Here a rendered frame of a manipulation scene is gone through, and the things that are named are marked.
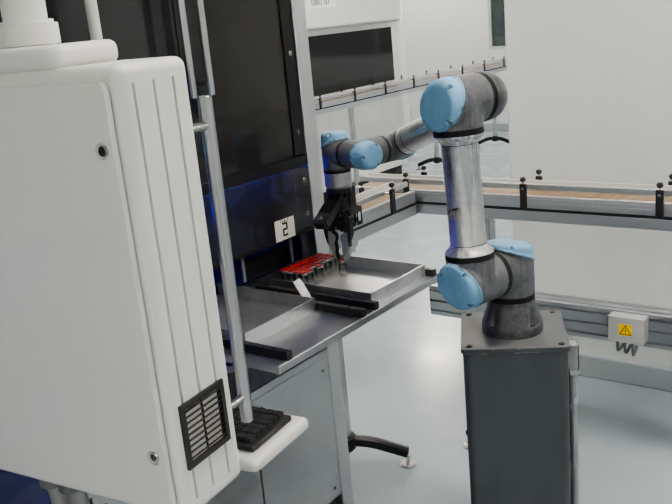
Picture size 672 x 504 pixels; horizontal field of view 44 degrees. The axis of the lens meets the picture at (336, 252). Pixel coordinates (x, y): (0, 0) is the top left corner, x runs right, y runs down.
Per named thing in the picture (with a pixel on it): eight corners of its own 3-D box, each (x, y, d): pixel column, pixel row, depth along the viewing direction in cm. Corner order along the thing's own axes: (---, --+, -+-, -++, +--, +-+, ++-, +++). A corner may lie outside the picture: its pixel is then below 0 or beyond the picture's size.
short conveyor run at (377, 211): (308, 266, 263) (302, 217, 259) (270, 261, 272) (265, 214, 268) (420, 214, 315) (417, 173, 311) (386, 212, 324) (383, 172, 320)
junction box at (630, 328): (607, 340, 282) (607, 315, 280) (612, 335, 286) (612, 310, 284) (643, 346, 275) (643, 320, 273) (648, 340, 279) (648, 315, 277)
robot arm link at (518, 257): (545, 289, 207) (544, 237, 204) (510, 304, 200) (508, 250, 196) (508, 281, 217) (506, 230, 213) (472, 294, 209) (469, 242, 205)
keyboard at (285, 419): (99, 421, 178) (97, 410, 178) (143, 393, 190) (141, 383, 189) (253, 453, 159) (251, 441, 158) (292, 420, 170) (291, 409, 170)
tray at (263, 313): (147, 326, 211) (145, 313, 210) (219, 294, 231) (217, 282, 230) (246, 347, 191) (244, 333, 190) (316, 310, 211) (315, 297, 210)
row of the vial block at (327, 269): (293, 287, 230) (291, 271, 229) (332, 269, 244) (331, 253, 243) (299, 288, 229) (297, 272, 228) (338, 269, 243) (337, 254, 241)
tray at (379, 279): (270, 290, 230) (268, 278, 229) (327, 264, 250) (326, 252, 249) (372, 306, 210) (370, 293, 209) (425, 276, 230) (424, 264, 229)
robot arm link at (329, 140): (332, 134, 222) (313, 133, 228) (336, 175, 224) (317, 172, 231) (355, 130, 226) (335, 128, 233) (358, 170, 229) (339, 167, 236)
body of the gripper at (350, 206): (364, 225, 236) (360, 183, 233) (346, 233, 230) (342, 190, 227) (342, 223, 241) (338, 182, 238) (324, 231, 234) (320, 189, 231)
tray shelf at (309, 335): (133, 340, 208) (132, 333, 207) (307, 261, 261) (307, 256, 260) (280, 374, 179) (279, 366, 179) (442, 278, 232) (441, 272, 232)
